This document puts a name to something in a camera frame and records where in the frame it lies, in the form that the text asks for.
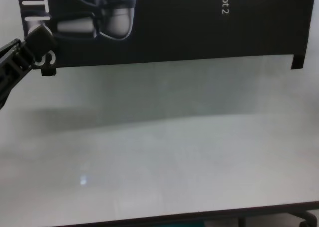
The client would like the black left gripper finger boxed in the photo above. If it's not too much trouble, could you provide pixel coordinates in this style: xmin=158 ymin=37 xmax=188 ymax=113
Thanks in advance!
xmin=0 ymin=25 xmax=56 ymax=111

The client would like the black AI robotics poster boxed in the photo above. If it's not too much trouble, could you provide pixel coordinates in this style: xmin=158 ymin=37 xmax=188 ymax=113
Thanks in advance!
xmin=16 ymin=0 xmax=314 ymax=69

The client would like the short black tape strip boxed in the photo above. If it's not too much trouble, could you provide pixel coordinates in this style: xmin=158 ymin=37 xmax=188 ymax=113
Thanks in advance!
xmin=41 ymin=67 xmax=57 ymax=77
xmin=290 ymin=54 xmax=307 ymax=70

